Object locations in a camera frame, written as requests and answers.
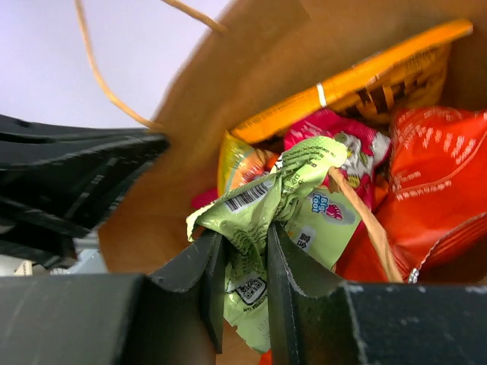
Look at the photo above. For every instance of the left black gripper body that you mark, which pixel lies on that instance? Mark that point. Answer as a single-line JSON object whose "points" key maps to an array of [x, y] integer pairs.
{"points": [[60, 183]]}

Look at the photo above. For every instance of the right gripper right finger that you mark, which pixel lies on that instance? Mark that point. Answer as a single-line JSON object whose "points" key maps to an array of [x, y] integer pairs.
{"points": [[316, 317]]}

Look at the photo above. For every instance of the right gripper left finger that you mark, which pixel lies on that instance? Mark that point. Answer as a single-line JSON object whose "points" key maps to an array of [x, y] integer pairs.
{"points": [[172, 316]]}

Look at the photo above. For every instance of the cassava chips bag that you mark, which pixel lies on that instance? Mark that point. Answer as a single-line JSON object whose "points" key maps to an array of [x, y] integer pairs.
{"points": [[435, 209]]}

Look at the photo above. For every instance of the small green candy packet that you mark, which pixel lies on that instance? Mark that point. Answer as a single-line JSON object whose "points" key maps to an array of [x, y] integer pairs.
{"points": [[319, 222]]}

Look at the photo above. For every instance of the colourful fruit candy packet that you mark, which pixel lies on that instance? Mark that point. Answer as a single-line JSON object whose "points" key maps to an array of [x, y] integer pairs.
{"points": [[239, 163]]}

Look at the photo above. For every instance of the small pink candy packet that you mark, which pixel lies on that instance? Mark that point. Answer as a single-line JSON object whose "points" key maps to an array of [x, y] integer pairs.
{"points": [[357, 151]]}

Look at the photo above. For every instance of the brown paper bag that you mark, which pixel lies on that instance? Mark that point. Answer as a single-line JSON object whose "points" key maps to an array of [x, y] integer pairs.
{"points": [[255, 56]]}

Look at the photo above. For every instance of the orange Kettle chips bag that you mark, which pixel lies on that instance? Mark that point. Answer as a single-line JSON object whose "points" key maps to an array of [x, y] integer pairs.
{"points": [[410, 74]]}

